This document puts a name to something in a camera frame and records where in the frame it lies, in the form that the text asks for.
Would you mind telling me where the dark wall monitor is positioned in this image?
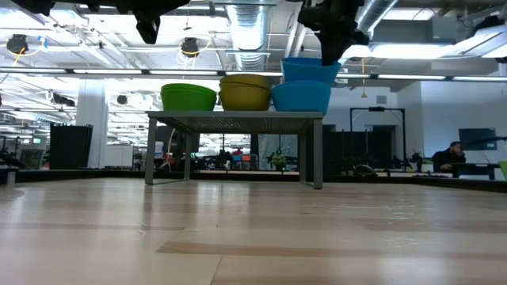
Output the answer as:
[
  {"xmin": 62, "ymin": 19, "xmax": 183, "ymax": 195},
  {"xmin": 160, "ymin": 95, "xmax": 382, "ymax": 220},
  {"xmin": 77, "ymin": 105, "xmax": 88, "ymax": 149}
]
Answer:
[{"xmin": 458, "ymin": 127, "xmax": 498, "ymax": 151}]

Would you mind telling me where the corrugated silver ceiling duct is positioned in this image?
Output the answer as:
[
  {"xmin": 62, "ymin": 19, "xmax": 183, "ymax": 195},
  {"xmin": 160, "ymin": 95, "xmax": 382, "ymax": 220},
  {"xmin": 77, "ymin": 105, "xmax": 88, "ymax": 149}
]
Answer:
[{"xmin": 225, "ymin": 0, "xmax": 274, "ymax": 72}]

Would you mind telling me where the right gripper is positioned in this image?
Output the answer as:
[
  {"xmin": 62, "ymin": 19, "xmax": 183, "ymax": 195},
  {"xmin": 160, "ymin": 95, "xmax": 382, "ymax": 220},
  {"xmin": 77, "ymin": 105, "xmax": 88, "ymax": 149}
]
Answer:
[{"xmin": 296, "ymin": 0, "xmax": 370, "ymax": 67}]

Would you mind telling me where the person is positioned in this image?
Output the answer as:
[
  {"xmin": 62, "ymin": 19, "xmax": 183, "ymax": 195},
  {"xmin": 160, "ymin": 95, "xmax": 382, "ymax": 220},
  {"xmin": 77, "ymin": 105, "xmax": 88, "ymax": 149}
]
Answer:
[{"xmin": 431, "ymin": 141, "xmax": 467, "ymax": 172}]

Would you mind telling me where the black partition wall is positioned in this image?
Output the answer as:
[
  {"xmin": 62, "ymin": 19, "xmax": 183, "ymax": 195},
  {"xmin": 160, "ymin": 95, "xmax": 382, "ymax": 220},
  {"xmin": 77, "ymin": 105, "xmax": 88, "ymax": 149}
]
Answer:
[{"xmin": 322, "ymin": 125, "xmax": 406, "ymax": 175}]

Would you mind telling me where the yellow hanging cord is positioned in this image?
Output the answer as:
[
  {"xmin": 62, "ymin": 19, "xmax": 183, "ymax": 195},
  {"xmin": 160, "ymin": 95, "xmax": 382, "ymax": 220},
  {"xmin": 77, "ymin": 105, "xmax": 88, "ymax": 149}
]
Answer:
[{"xmin": 360, "ymin": 57, "xmax": 368, "ymax": 99}]

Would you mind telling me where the black background gantry frame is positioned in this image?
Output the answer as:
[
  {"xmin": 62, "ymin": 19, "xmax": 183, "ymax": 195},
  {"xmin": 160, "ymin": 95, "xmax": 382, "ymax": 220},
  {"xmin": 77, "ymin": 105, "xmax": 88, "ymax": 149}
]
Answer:
[{"xmin": 349, "ymin": 105, "xmax": 406, "ymax": 175}]

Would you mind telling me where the grey perforated metal shelf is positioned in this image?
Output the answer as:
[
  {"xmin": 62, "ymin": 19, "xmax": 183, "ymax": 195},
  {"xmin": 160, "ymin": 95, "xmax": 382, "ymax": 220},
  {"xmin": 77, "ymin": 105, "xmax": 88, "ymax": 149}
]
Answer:
[{"xmin": 144, "ymin": 110, "xmax": 325, "ymax": 190}]

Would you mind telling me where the green potted plant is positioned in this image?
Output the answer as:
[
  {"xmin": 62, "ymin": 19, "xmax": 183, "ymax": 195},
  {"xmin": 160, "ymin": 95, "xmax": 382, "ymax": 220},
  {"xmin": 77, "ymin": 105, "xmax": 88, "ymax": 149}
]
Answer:
[{"xmin": 270, "ymin": 152, "xmax": 287, "ymax": 172}]

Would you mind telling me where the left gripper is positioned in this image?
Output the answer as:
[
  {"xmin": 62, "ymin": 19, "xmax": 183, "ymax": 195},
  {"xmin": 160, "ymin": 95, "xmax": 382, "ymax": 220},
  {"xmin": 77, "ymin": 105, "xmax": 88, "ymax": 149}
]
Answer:
[{"xmin": 118, "ymin": 0, "xmax": 191, "ymax": 45}]

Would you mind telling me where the black desk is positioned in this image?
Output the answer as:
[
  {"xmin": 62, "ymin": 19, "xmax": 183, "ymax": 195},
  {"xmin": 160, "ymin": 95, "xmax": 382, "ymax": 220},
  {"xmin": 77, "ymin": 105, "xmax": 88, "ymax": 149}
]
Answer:
[{"xmin": 451, "ymin": 161, "xmax": 500, "ymax": 179}]

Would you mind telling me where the black aluminium rig frame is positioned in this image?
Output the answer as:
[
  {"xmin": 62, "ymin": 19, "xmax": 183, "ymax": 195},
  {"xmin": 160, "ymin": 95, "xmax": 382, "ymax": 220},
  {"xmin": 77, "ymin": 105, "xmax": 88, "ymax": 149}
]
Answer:
[{"xmin": 0, "ymin": 169, "xmax": 507, "ymax": 194}]

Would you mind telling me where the black ceiling-hung device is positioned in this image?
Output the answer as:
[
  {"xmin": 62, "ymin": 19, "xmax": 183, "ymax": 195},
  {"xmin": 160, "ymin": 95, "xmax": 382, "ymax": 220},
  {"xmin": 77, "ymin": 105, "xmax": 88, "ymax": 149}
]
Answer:
[
  {"xmin": 181, "ymin": 36, "xmax": 200, "ymax": 59},
  {"xmin": 6, "ymin": 33, "xmax": 29, "ymax": 55}
]

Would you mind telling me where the white round pillar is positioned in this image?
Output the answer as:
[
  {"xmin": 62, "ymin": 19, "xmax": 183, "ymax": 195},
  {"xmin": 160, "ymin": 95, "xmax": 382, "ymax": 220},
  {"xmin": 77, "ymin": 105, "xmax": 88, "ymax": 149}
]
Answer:
[{"xmin": 75, "ymin": 78, "xmax": 108, "ymax": 169}]

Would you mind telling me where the smooth silver ceiling duct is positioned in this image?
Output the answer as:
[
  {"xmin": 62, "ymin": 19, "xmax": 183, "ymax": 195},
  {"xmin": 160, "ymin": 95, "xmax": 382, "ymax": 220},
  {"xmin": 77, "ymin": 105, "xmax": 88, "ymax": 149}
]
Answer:
[{"xmin": 316, "ymin": 0, "xmax": 399, "ymax": 80}]

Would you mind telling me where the overhead LED light bar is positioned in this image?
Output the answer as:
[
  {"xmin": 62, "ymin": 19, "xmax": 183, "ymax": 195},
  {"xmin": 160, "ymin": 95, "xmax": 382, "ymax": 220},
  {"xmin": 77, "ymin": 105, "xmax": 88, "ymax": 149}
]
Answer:
[{"xmin": 0, "ymin": 66, "xmax": 507, "ymax": 82}]

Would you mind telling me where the blue plastic bowl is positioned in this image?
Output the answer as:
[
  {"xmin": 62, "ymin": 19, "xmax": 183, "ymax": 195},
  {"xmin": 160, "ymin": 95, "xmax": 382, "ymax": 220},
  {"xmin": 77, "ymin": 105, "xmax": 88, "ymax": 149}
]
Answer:
[
  {"xmin": 271, "ymin": 80, "xmax": 333, "ymax": 95},
  {"xmin": 280, "ymin": 57, "xmax": 342, "ymax": 86},
  {"xmin": 273, "ymin": 91, "xmax": 330, "ymax": 115}
]

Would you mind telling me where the black panel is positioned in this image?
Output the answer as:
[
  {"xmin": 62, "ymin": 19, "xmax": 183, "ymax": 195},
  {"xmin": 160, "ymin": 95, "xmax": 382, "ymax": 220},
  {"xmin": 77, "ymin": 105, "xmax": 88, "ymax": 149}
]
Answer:
[{"xmin": 49, "ymin": 123, "xmax": 94, "ymax": 170}]

